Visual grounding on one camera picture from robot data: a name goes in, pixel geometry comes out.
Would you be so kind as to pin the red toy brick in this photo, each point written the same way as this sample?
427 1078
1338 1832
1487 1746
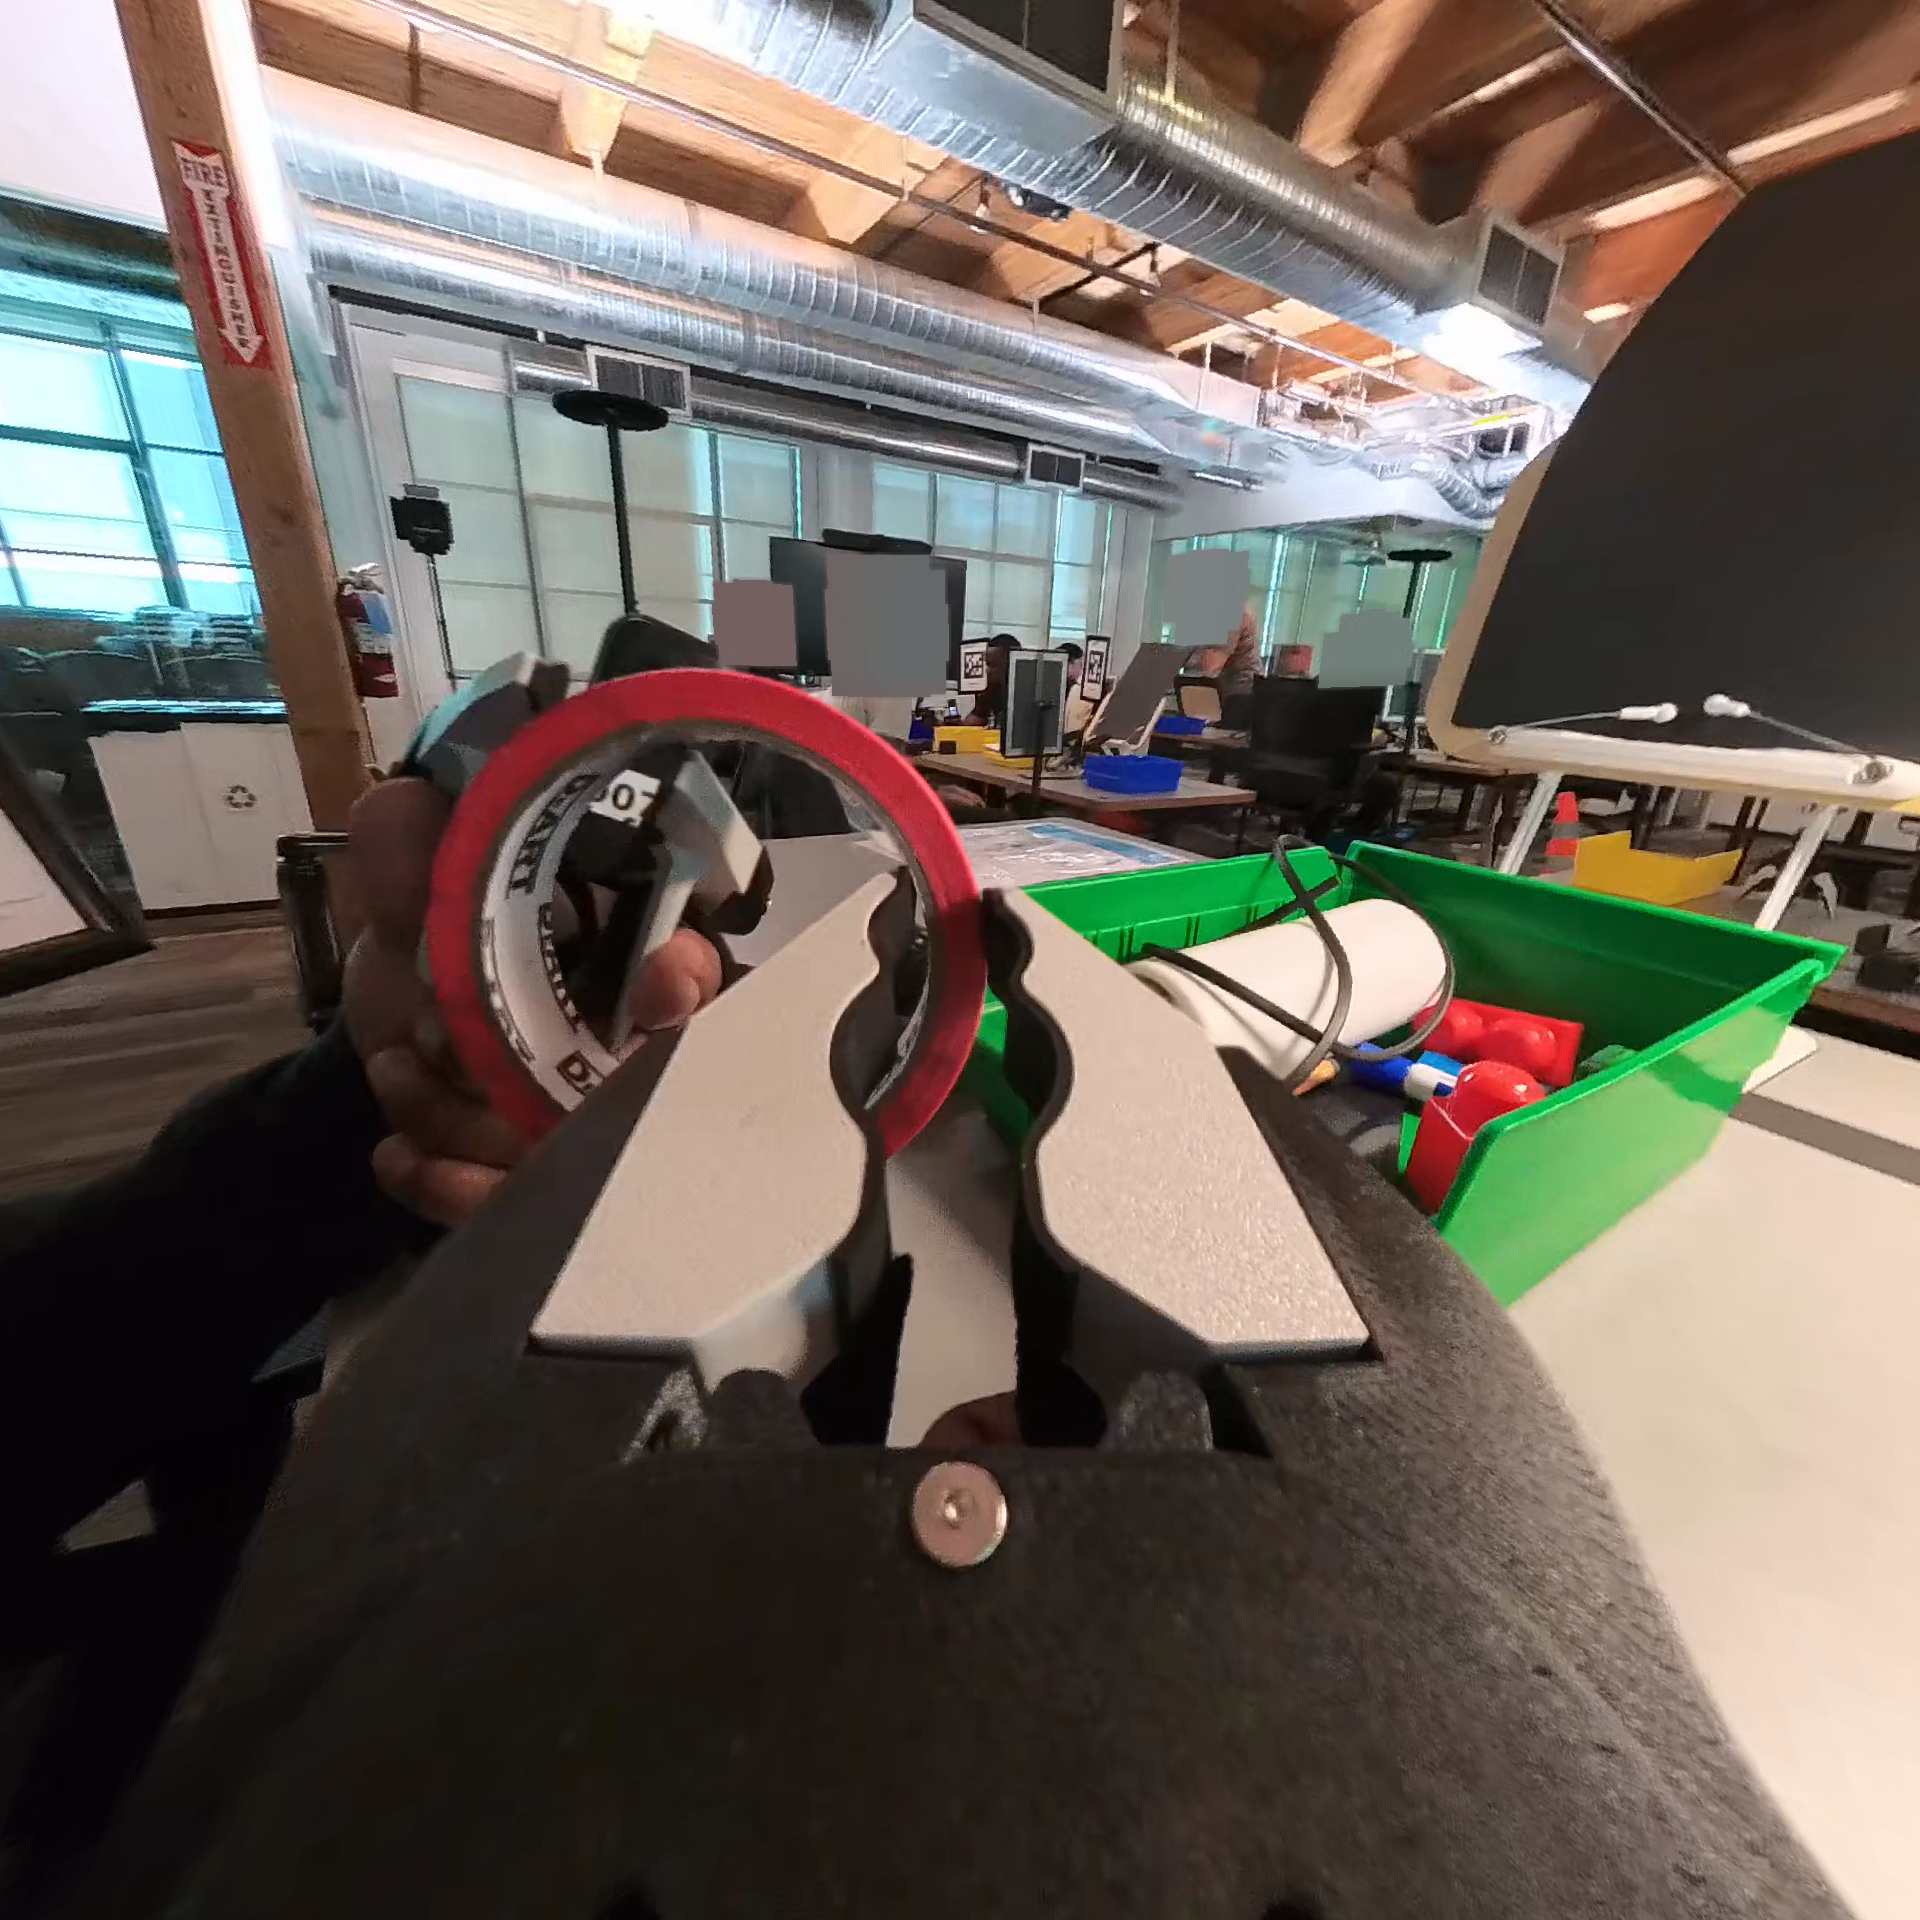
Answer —
1515 1037

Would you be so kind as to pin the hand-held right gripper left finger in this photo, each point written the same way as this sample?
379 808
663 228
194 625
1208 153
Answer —
705 1172

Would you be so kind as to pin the red fire extinguisher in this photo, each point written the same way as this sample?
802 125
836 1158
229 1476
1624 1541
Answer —
368 638

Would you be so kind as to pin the black computer monitor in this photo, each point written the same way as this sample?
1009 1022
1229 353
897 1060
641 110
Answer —
1312 735

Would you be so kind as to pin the black framed marker sign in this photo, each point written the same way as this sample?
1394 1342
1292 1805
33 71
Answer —
31 885

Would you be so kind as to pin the white cabinet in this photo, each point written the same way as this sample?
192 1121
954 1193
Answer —
194 818

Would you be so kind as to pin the small upright screen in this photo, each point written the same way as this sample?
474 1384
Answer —
1035 702

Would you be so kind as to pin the red plastic cap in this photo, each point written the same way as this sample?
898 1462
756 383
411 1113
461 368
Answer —
1476 1109

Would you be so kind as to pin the grey tilted panel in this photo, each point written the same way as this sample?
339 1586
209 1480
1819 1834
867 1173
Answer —
1140 690

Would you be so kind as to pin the small blue parts tray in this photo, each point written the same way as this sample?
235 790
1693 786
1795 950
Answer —
1131 774

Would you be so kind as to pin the large duct with vent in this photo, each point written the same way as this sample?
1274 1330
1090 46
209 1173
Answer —
1201 149

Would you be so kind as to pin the white bottle black base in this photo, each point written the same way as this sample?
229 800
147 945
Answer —
1276 974

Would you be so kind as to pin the red post sign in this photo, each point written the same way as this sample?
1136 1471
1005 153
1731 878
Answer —
221 254

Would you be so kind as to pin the large black display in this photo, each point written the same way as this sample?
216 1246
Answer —
802 559

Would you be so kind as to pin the orange traffic cone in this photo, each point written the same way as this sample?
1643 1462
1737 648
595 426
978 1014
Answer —
1564 832

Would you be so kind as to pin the wooden post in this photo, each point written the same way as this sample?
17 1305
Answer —
253 452

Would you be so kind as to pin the green plastic bin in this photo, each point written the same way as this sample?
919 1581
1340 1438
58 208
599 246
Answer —
1588 1172

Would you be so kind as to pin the red tape roll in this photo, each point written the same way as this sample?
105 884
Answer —
705 690

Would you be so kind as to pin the silver air duct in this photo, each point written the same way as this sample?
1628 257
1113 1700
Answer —
675 254

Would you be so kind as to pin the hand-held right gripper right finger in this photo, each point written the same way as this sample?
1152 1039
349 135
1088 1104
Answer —
1184 1201

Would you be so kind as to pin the yellow plastic bin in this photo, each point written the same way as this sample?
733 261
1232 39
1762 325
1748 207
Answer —
1651 869

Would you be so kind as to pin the plywood-edged black panel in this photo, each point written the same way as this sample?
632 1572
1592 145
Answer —
1724 525

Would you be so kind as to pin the plastic-sleeved paper sheet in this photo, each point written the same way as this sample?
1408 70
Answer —
1079 855

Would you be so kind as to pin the black box on stand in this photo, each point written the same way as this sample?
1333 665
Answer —
423 521

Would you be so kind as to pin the blue white marker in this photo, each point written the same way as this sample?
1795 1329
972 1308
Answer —
1401 1072

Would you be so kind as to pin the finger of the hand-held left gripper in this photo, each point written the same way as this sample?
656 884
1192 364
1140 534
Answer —
716 839
503 705

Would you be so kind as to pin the black floor lamp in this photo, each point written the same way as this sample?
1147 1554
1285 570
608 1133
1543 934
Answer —
608 406

